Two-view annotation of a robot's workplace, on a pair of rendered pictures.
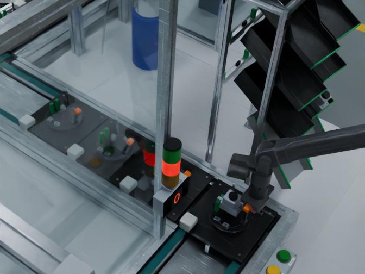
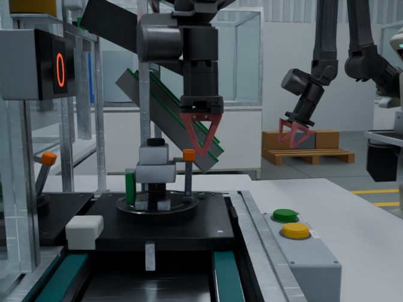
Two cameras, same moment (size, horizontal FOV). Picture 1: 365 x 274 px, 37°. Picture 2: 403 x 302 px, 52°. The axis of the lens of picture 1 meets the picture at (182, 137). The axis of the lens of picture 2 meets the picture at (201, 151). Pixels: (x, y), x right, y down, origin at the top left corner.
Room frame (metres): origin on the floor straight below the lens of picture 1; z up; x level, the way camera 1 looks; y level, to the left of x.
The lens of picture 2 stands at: (0.47, 0.13, 1.19)
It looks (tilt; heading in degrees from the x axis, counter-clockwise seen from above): 10 degrees down; 327
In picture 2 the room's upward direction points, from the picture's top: straight up
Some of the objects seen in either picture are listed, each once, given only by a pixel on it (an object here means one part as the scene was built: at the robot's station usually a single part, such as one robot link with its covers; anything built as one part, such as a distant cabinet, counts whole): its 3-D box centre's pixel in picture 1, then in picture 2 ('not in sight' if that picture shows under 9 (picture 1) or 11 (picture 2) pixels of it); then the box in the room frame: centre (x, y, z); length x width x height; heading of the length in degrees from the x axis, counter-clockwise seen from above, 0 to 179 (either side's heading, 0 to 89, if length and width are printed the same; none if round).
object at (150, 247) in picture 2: (207, 248); (150, 255); (0.96, -0.11, 0.95); 0.01 x 0.01 x 0.04; 58
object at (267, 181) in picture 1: (259, 174); (197, 45); (1.03, -0.23, 1.24); 0.07 x 0.06 x 0.07; 76
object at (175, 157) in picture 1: (171, 151); not in sight; (0.97, 0.02, 1.39); 0.05 x 0.05 x 0.05
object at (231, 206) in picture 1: (229, 200); (150, 159); (1.07, -0.17, 1.06); 0.08 x 0.04 x 0.07; 58
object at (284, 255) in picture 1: (283, 256); (285, 217); (0.94, -0.35, 0.96); 0.04 x 0.04 x 0.02
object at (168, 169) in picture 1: (171, 163); not in sight; (0.97, 0.02, 1.34); 0.05 x 0.05 x 0.05
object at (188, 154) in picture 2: (243, 212); (183, 172); (1.04, -0.21, 1.04); 0.04 x 0.02 x 0.08; 58
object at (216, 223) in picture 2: (228, 219); (157, 216); (1.07, -0.18, 0.96); 0.24 x 0.24 x 0.02; 58
